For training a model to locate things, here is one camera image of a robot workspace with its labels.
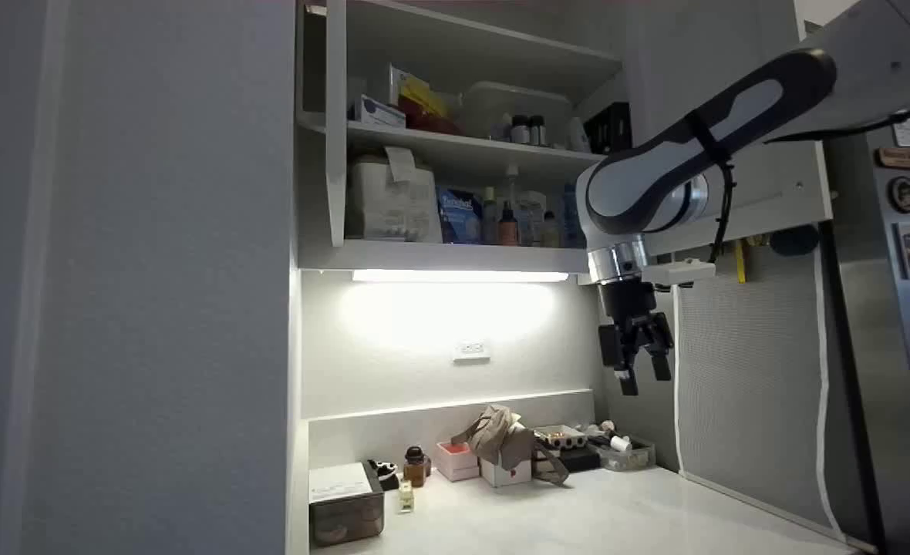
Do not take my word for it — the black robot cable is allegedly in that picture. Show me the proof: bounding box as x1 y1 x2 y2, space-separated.
682 87 910 266

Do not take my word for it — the stainless steel refrigerator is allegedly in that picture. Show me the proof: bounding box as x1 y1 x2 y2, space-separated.
822 97 910 555

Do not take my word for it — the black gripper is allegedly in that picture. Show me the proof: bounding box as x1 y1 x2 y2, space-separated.
596 274 676 401

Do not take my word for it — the white wall outlet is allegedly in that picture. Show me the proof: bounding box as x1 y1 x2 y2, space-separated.
449 339 496 366

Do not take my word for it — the white cardboard box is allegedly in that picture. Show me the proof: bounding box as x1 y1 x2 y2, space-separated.
479 453 533 490

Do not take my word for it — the blue bottle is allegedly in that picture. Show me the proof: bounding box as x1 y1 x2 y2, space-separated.
558 181 588 249

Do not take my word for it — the clear plastic bottle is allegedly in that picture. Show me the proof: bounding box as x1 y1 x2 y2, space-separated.
517 187 565 249

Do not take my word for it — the small white box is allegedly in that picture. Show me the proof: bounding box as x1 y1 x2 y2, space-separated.
352 93 409 131

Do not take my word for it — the small black object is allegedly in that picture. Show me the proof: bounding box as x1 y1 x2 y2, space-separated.
363 455 403 494

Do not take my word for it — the red snack package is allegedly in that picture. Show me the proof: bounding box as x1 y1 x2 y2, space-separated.
384 66 461 135

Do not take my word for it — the round black tan magnet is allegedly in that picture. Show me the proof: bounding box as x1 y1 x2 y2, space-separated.
886 172 910 215

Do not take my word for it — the brown box white top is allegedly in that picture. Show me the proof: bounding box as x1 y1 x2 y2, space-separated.
306 458 388 548

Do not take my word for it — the gray tray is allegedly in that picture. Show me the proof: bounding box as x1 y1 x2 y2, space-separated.
596 436 660 476

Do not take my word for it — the orange bottle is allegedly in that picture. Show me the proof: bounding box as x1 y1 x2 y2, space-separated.
495 197 525 249

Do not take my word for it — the brown figurine bottle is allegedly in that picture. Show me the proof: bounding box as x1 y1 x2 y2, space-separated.
402 440 436 490

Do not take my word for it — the under-cabinet light strip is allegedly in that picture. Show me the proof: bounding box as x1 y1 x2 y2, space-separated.
349 268 574 288

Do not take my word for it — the clear plastic container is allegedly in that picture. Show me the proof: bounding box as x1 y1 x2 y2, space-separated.
456 81 577 144

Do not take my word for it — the blue medicine packet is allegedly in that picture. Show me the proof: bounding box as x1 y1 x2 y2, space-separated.
436 184 488 248

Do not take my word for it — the dark flat box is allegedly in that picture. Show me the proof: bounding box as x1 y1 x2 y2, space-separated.
533 423 607 476

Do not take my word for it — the pink box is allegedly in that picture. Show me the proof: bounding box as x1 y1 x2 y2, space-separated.
433 438 483 483

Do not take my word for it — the white cable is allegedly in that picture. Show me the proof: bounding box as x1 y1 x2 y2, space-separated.
807 243 852 544

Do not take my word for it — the wooden Mammoth Mountain magnet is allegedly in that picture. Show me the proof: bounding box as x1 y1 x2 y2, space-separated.
874 144 910 175

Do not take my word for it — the white paper bag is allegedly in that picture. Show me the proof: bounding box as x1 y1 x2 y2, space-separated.
349 144 444 248

